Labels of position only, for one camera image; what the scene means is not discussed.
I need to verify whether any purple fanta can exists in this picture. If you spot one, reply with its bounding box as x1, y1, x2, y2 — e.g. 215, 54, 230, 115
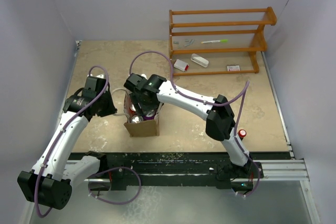
130, 115, 144, 124
143, 110, 157, 121

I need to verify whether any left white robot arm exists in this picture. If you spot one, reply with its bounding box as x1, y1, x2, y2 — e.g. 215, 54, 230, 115
17, 74, 117, 210

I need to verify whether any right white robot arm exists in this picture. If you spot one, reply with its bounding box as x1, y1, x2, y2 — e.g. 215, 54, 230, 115
124, 73, 252, 177

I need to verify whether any red cola can middle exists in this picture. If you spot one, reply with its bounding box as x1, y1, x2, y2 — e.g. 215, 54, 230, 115
130, 103, 137, 113

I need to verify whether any white and red box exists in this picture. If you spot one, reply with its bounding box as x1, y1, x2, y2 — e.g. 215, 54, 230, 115
173, 59, 189, 72

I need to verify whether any white stapler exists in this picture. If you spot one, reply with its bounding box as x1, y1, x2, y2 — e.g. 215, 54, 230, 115
191, 54, 209, 68

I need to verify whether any small red label card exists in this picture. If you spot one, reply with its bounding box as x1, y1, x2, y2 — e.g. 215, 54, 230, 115
227, 65, 240, 71

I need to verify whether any dark bottle with red cap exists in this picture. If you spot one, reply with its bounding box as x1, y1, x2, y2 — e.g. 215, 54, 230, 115
238, 129, 247, 139

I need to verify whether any orange wooden shelf rack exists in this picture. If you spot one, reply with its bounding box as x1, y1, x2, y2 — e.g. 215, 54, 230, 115
169, 7, 277, 77

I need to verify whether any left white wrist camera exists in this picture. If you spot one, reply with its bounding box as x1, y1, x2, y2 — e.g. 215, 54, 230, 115
96, 74, 106, 79

